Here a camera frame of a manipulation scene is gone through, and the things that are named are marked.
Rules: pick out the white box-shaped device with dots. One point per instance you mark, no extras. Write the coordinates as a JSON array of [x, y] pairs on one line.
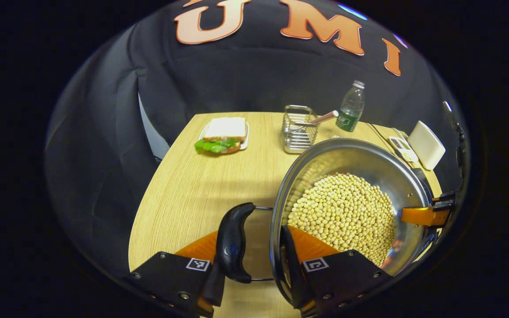
[[427, 145]]

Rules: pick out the pile of soybeans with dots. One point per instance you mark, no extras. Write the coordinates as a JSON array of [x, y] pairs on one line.
[[343, 212]]

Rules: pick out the stainless steel pot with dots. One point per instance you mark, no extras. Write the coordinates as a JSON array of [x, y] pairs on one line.
[[351, 154]]

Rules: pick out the sandwich with lettuce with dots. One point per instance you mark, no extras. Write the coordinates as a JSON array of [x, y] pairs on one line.
[[224, 130]]

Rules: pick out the white divided seasoning tray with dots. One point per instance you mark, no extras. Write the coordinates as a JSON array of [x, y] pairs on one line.
[[404, 149]]

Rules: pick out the clear plastic water bottle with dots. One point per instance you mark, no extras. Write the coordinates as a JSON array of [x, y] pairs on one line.
[[351, 108]]

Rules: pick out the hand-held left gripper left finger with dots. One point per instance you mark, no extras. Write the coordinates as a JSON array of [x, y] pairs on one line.
[[166, 278]]

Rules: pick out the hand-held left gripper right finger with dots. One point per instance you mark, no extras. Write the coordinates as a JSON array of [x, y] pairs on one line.
[[351, 278]]

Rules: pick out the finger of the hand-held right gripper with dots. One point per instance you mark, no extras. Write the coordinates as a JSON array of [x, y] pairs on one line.
[[422, 216]]

